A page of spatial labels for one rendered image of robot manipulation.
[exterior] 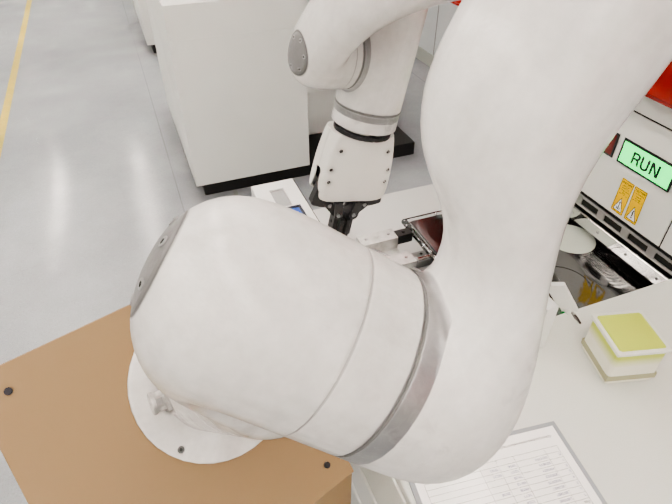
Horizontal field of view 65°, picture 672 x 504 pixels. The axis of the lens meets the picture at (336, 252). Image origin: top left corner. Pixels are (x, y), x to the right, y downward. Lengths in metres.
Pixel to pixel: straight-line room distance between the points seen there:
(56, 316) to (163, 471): 1.84
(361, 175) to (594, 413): 0.44
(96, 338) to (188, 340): 0.41
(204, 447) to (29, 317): 1.90
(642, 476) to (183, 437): 0.54
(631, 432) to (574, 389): 0.08
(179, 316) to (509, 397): 0.17
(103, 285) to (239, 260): 2.28
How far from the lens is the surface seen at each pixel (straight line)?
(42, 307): 2.53
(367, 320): 0.27
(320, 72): 0.59
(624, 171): 1.13
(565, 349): 0.87
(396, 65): 0.64
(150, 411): 0.65
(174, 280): 0.26
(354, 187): 0.71
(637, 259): 1.13
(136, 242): 2.72
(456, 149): 0.26
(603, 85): 0.26
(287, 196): 1.12
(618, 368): 0.82
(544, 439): 0.75
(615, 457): 0.78
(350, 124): 0.66
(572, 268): 1.12
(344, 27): 0.55
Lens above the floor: 1.57
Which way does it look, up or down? 39 degrees down
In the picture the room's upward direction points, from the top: straight up
